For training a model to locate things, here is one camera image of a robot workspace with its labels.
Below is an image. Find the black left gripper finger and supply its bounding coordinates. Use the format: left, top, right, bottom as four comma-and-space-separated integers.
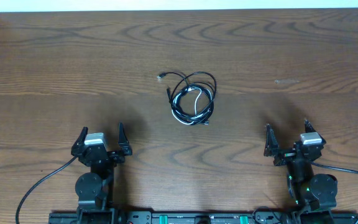
73, 127, 88, 151
118, 123, 131, 152

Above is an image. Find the black usb cable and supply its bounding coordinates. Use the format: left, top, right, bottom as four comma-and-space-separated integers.
157, 71, 218, 126

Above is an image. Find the white usb cable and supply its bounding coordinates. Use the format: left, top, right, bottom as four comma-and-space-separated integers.
171, 86, 213, 126

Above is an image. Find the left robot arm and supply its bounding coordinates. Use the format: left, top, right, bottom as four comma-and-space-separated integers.
71, 123, 132, 223

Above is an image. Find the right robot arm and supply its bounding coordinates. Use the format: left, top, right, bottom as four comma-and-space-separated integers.
264, 120, 337, 223

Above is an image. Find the black left camera cable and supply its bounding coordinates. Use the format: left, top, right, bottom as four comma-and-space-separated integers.
15, 156, 78, 224

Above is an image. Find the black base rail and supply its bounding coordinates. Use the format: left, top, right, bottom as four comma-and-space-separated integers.
48, 210, 358, 224

